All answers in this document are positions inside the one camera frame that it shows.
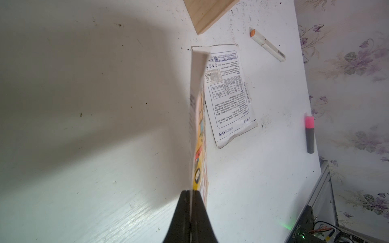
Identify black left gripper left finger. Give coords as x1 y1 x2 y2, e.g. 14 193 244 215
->
163 190 190 243

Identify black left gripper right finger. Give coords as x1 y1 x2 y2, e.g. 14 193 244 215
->
190 190 218 243

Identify colourful popcorn seed bag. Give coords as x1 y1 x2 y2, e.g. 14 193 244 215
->
189 49 209 205

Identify white text seed bag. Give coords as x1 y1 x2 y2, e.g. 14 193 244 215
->
193 45 258 149

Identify wooden two-tier shelf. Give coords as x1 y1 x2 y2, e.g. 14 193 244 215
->
184 0 239 35

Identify pink grey highlighter marker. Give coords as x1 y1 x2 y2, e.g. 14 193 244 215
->
305 115 315 154

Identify white orange-capped marker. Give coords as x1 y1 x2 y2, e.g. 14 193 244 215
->
250 29 286 62

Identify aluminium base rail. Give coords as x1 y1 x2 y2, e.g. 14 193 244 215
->
285 158 389 243

